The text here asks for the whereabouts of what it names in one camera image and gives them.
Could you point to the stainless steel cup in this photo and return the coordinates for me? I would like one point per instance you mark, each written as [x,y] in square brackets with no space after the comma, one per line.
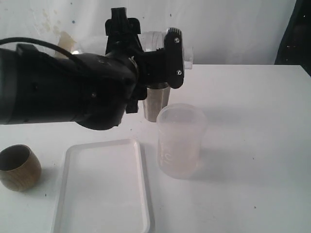
[157,98]

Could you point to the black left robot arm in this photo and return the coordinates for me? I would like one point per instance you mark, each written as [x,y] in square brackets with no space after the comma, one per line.
[41,82]

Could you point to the brown wooden cup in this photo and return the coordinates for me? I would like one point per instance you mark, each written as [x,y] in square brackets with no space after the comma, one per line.
[20,168]

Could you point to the white rectangular tray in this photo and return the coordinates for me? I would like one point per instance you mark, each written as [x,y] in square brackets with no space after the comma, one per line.
[103,190]

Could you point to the dark object at right edge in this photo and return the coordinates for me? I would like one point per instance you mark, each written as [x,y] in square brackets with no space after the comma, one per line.
[295,46]

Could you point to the frosted plastic container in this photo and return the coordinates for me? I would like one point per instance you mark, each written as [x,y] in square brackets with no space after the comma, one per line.
[181,128]

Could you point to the clear dome lid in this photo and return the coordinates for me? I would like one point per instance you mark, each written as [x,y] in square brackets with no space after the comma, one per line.
[151,41]

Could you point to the clear plastic measuring cup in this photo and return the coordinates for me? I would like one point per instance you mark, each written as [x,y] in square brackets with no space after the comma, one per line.
[77,49]

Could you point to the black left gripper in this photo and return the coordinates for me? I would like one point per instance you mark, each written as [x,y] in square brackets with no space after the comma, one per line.
[150,66]

